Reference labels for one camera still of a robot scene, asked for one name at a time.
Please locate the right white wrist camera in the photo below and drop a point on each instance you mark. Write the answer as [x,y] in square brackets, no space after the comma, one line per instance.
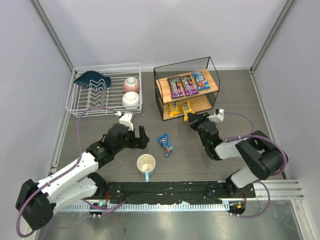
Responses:
[218,116]

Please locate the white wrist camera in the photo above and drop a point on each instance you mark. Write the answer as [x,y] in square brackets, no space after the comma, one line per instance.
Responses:
[218,116]
[126,119]

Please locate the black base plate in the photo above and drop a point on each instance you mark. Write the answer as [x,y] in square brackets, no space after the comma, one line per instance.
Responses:
[171,192]

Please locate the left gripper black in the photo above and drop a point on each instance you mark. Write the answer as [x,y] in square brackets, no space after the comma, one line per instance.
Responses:
[135,139]

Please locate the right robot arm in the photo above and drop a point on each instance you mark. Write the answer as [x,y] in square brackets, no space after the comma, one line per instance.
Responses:
[262,156]

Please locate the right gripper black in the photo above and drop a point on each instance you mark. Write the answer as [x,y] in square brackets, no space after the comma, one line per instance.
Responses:
[199,122]

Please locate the twisted blue candy bag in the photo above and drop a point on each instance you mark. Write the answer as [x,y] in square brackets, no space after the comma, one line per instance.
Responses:
[164,142]

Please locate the dark blue plate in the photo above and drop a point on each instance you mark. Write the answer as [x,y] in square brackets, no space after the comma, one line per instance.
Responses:
[93,79]

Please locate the purple candy bag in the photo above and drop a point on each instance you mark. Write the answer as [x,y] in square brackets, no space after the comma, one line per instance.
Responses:
[175,87]
[189,87]

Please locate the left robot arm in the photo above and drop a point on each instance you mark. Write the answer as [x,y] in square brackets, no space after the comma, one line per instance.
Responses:
[38,202]

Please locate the black wire wooden shelf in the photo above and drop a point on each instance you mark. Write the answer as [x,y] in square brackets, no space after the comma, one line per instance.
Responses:
[204,100]

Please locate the pink ceramic bowl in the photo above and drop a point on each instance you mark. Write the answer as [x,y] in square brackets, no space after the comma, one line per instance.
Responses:
[131,84]

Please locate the yellow candy bag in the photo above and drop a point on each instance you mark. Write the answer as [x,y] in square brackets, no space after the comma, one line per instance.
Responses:
[173,109]
[186,109]

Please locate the white wire dish rack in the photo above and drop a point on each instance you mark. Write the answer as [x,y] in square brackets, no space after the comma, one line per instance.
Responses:
[97,94]

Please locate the white slotted cable duct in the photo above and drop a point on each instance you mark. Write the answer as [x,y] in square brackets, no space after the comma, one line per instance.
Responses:
[181,207]

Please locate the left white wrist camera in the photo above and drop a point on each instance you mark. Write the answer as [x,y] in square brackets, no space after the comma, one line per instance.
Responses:
[126,119]

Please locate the white ceramic bowl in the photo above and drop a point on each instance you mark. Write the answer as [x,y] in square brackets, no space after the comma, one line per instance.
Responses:
[130,100]

